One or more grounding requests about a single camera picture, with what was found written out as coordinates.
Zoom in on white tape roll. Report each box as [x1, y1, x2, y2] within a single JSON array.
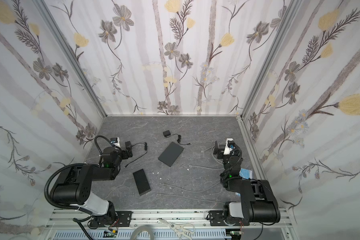
[[130, 226, 155, 240]]

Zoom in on slim ribbed black switch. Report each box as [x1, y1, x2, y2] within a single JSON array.
[[133, 169, 151, 196]]

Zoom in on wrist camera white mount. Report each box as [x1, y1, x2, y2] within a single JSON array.
[[224, 138, 236, 156], [110, 138, 121, 148]]

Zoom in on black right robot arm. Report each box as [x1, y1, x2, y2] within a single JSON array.
[[210, 139, 281, 227]]

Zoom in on white handled scissors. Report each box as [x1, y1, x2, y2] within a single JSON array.
[[158, 219, 196, 240]]

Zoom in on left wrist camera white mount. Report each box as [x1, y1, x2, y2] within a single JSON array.
[[110, 138, 121, 148]]

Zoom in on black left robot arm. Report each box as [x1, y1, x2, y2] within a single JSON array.
[[44, 135, 133, 228]]

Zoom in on blue face mask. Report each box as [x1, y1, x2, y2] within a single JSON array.
[[239, 168, 253, 180]]

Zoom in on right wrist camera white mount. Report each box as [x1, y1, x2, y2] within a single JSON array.
[[224, 138, 236, 156]]

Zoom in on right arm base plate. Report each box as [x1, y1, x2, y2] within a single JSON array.
[[206, 211, 241, 227]]

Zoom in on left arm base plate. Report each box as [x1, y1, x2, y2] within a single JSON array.
[[88, 211, 133, 229]]

